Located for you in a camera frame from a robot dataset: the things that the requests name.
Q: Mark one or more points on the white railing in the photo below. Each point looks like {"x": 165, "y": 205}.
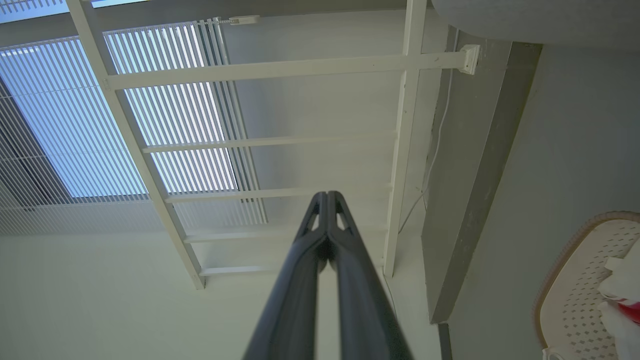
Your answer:
{"x": 280, "y": 69}

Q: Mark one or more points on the white window blinds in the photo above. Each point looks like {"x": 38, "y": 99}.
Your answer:
{"x": 50, "y": 125}

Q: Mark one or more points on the white blind rail bracket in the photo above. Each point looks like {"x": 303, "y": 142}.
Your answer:
{"x": 243, "y": 20}

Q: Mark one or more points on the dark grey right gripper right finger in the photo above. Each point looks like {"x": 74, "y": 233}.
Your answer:
{"x": 365, "y": 310}

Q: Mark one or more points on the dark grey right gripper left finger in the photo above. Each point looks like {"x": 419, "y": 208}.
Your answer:
{"x": 292, "y": 300}

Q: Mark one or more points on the white laundry basket brown rim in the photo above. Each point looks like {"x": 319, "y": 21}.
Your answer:
{"x": 575, "y": 280}

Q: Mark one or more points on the black baseboard strip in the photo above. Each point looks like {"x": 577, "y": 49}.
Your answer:
{"x": 444, "y": 345}

